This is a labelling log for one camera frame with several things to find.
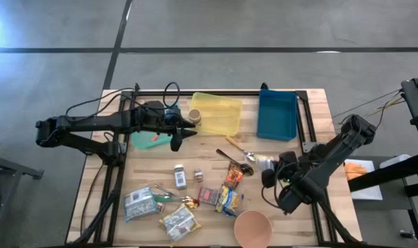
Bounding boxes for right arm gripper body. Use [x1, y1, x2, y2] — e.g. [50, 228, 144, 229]
[275, 167, 325, 214]

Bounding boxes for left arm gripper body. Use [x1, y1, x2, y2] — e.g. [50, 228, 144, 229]
[139, 100, 191, 134]

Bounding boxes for yellow white Maruchan ramen packet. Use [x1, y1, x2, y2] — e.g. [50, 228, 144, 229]
[255, 154, 279, 173]

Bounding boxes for tan lid spice jar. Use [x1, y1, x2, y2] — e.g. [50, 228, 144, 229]
[187, 108, 202, 125]

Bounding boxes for black spoon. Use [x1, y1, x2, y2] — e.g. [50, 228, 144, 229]
[215, 148, 255, 176]

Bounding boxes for orange snack packet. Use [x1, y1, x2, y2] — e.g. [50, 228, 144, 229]
[224, 161, 244, 189]

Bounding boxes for white label herb jar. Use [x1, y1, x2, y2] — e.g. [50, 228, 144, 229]
[174, 164, 188, 191]

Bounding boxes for yellow blue noodle soup packet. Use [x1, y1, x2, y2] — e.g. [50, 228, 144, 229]
[214, 185, 245, 218]

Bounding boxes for wooden handled silver spoon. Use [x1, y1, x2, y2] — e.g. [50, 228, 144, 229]
[224, 135, 257, 162]

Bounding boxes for silver ramen packet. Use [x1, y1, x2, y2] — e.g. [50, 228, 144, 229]
[123, 187, 158, 224]

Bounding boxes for teal translucent plastic bin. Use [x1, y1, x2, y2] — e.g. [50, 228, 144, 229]
[131, 101, 182, 150]

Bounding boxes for yellow translucent plastic bin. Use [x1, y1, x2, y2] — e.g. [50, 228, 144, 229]
[188, 92, 243, 137]

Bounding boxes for blue plastic bin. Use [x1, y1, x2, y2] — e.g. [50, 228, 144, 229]
[256, 89, 298, 142]

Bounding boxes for pink bowl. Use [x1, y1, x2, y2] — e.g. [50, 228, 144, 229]
[233, 209, 274, 248]

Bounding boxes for orange cloth object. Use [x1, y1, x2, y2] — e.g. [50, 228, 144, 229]
[344, 162, 363, 181]

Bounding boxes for red patterned paprika tin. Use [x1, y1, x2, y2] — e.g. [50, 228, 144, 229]
[197, 186, 220, 207]

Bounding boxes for white paper sheet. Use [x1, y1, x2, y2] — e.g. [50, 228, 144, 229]
[344, 158, 384, 201]

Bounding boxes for black metal bar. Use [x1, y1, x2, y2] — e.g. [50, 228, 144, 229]
[348, 153, 418, 193]

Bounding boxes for white plastic box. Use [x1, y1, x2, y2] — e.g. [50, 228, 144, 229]
[379, 154, 412, 169]

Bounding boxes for dark equipment cart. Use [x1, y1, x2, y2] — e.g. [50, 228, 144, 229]
[400, 76, 418, 152]

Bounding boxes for grey table leg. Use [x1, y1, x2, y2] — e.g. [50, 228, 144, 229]
[0, 150, 44, 180]

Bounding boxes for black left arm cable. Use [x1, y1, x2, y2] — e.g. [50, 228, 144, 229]
[64, 82, 140, 120]

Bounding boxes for gold spoon green handle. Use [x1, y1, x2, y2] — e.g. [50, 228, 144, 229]
[153, 195, 200, 209]

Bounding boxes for black metal rig frame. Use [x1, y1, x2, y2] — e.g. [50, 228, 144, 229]
[69, 82, 363, 247]

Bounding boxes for coloured cable bundle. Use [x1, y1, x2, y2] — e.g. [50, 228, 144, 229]
[332, 88, 404, 120]

